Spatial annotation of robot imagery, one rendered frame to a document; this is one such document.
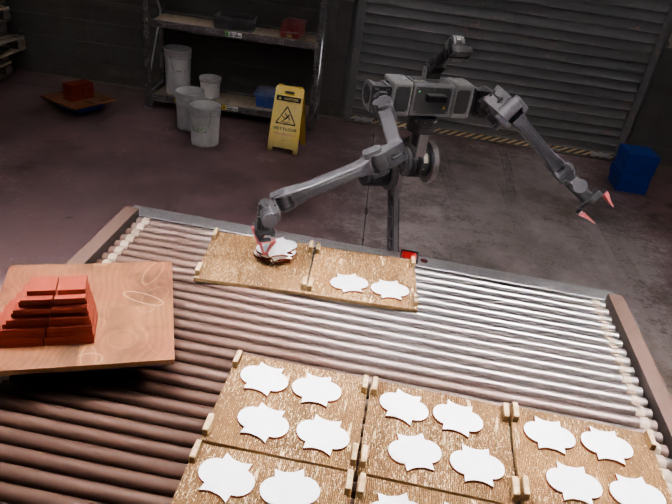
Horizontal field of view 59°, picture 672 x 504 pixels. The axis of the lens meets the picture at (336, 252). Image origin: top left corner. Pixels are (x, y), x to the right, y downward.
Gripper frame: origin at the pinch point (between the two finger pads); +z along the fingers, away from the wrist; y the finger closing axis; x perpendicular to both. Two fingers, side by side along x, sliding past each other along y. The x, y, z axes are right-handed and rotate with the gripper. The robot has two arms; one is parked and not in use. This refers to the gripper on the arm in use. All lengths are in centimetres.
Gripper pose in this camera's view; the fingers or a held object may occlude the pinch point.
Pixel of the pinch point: (262, 247)
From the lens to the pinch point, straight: 231.5
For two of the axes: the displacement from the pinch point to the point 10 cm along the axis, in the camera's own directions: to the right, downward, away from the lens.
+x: 9.2, -0.8, 3.8
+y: 3.6, 5.2, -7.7
